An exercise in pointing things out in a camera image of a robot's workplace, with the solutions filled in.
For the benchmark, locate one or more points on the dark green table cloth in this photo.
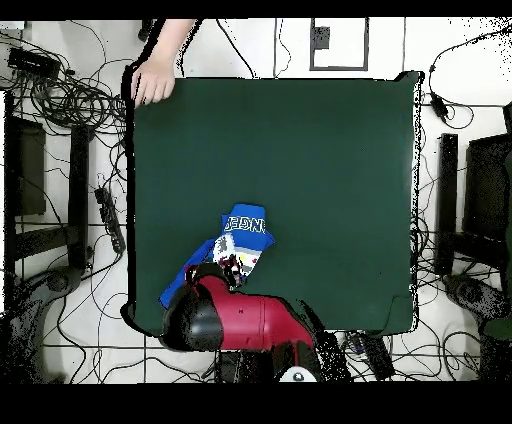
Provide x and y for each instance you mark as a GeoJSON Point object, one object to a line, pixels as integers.
{"type": "Point", "coordinates": [280, 160]}

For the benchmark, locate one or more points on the person's forearm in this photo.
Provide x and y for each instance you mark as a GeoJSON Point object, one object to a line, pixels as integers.
{"type": "Point", "coordinates": [174, 40]}

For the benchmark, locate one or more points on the blue printed T-shirt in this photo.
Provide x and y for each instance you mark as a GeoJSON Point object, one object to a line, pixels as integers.
{"type": "Point", "coordinates": [248, 234]}

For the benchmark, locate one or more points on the black metal stand frame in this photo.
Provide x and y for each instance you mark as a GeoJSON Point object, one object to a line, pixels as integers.
{"type": "Point", "coordinates": [447, 200]}
{"type": "Point", "coordinates": [78, 192]}

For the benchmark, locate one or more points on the grey square floor hatch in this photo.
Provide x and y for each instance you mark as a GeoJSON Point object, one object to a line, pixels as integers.
{"type": "Point", "coordinates": [321, 38]}

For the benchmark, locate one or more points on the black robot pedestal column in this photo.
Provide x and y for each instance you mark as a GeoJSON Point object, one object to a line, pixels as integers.
{"type": "Point", "coordinates": [240, 366]}

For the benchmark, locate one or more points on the black power strip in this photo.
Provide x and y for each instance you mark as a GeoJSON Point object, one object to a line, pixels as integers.
{"type": "Point", "coordinates": [378, 356]}
{"type": "Point", "coordinates": [110, 220]}

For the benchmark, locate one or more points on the grey curved stand base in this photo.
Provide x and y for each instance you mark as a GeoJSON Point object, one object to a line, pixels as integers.
{"type": "Point", "coordinates": [474, 294]}
{"type": "Point", "coordinates": [36, 304]}

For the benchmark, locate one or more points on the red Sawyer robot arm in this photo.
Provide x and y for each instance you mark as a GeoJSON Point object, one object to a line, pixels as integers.
{"type": "Point", "coordinates": [256, 320]}

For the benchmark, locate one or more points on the black rectangular device box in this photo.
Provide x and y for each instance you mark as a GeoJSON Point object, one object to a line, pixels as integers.
{"type": "Point", "coordinates": [34, 63]}

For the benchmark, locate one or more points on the person's hand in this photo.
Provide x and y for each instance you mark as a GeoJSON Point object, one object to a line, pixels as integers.
{"type": "Point", "coordinates": [154, 82]}

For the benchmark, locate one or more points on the dark green round object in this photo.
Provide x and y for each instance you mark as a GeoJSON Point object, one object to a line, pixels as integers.
{"type": "Point", "coordinates": [498, 328]}

